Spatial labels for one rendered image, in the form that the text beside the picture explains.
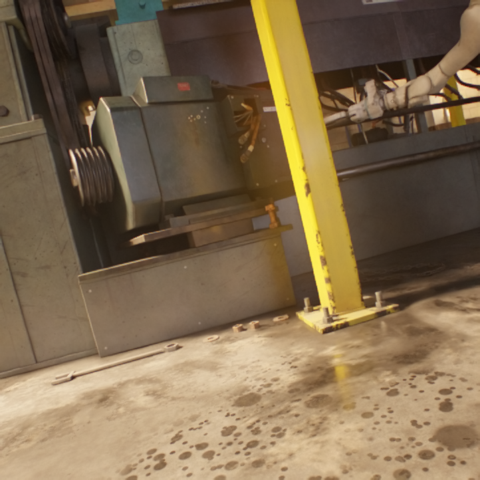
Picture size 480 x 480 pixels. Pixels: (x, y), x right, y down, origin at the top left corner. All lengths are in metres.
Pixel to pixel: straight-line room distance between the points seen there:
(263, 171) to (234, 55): 0.95
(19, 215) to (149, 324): 0.59
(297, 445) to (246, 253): 0.85
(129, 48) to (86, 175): 1.02
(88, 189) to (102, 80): 0.82
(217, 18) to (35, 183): 1.30
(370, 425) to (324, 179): 0.67
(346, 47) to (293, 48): 1.24
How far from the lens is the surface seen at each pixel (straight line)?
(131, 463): 0.69
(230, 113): 1.37
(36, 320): 1.52
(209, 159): 1.35
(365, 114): 1.58
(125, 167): 1.26
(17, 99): 1.63
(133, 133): 1.30
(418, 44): 2.60
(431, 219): 2.33
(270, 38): 1.15
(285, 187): 1.53
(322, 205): 1.06
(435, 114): 8.23
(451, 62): 1.43
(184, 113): 1.37
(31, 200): 1.50
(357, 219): 2.10
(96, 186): 1.39
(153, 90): 1.37
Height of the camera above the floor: 0.32
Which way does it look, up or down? 4 degrees down
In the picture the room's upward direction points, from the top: 13 degrees counter-clockwise
